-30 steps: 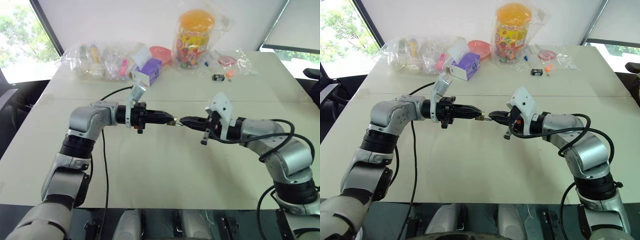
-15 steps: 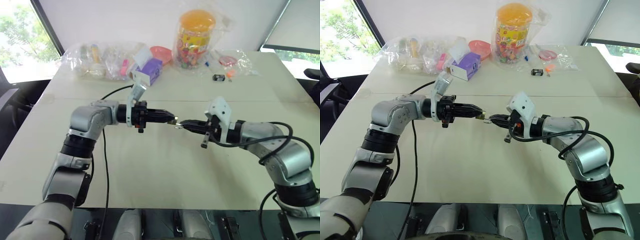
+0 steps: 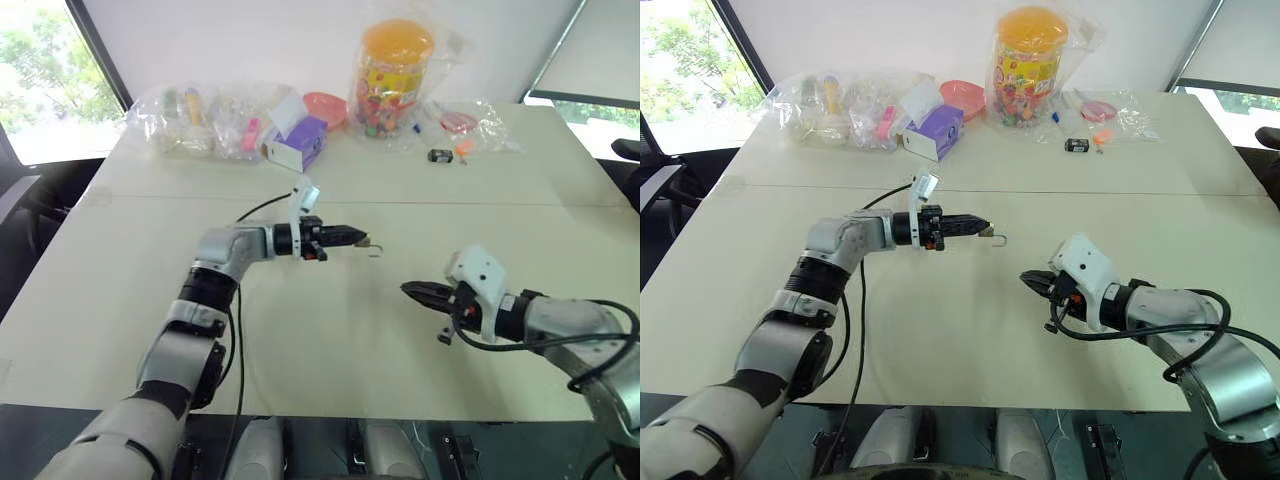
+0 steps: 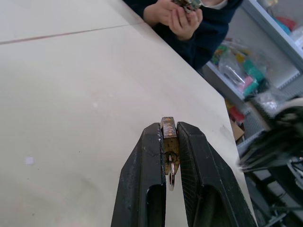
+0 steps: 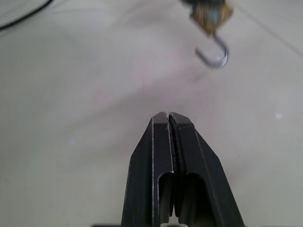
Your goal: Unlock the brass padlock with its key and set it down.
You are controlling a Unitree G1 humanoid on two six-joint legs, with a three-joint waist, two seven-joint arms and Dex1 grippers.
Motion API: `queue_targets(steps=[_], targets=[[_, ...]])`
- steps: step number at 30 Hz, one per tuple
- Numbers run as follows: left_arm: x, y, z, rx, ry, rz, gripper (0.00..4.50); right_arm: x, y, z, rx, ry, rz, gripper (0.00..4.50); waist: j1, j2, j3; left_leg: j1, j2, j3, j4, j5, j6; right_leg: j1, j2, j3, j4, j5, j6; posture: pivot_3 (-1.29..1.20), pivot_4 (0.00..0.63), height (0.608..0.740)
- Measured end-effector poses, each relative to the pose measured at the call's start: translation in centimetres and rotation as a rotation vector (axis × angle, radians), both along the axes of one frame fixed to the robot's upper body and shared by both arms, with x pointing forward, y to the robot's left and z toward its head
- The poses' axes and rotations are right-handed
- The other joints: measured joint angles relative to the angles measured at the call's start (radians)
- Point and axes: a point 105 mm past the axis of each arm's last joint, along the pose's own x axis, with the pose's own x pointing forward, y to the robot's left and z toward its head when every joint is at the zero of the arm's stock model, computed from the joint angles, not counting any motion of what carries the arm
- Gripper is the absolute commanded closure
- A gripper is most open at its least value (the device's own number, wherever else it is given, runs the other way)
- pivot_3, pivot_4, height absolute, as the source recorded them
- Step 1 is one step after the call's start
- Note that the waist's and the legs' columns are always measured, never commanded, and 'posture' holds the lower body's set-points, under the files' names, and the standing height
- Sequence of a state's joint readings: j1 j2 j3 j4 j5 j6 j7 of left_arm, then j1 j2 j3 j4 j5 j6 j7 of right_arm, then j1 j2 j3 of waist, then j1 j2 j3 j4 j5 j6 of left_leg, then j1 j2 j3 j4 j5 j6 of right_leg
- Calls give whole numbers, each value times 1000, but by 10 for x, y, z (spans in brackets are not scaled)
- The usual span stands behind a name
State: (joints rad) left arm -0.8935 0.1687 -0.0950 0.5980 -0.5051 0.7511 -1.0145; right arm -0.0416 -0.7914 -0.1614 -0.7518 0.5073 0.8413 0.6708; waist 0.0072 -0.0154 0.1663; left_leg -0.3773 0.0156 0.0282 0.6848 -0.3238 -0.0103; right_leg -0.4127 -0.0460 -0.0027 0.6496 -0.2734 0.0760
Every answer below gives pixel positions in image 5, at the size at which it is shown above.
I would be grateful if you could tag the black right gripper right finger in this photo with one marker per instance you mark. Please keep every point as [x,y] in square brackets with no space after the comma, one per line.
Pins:
[201,170]

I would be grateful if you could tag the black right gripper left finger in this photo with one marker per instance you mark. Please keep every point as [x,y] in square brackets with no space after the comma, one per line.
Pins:
[144,170]

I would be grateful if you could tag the brass padlock with steel shackle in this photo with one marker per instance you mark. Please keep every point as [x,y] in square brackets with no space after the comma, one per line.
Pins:
[208,16]

